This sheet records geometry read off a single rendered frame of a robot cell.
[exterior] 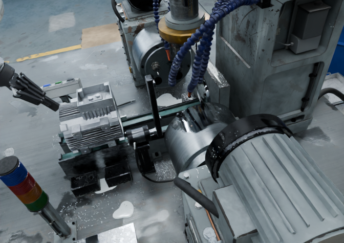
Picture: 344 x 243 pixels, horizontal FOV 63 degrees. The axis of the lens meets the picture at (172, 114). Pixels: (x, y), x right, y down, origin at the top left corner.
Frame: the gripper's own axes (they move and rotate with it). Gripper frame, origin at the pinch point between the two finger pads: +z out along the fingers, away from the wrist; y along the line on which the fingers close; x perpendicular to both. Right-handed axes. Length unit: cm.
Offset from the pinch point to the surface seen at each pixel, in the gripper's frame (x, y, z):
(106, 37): 27, 237, 95
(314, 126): -74, -23, 78
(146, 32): -41, 27, 17
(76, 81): -6.6, 14.7, 7.2
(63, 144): 11.2, -3.1, 15.5
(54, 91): 2.6, 14.0, 3.7
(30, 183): 0.9, -37.6, -4.4
